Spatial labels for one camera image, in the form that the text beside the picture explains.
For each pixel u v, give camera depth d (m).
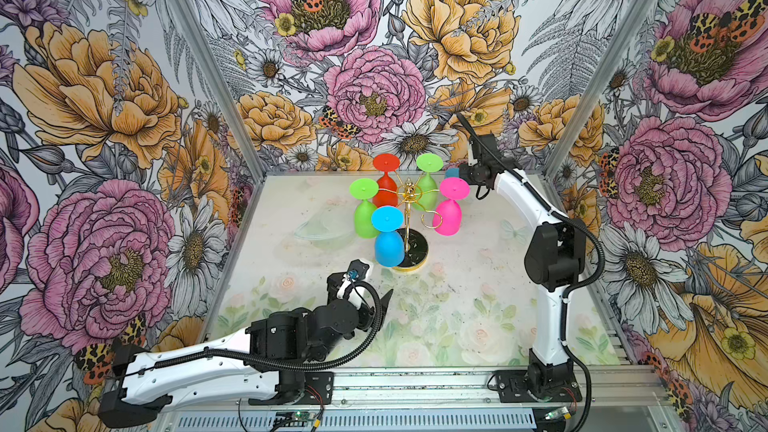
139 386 0.44
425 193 0.87
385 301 0.64
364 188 0.77
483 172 0.73
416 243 0.99
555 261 0.56
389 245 0.77
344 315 0.50
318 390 0.74
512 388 0.74
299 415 0.71
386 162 0.83
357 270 0.55
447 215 0.82
